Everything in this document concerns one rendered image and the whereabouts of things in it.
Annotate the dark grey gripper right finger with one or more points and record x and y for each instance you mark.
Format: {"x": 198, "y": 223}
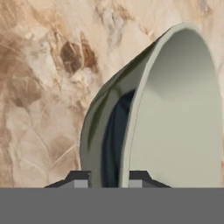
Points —
{"x": 140, "y": 178}

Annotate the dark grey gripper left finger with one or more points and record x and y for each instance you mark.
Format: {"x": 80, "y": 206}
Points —
{"x": 78, "y": 178}

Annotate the pale grey-green bowl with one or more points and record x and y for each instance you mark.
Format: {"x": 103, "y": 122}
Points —
{"x": 175, "y": 116}

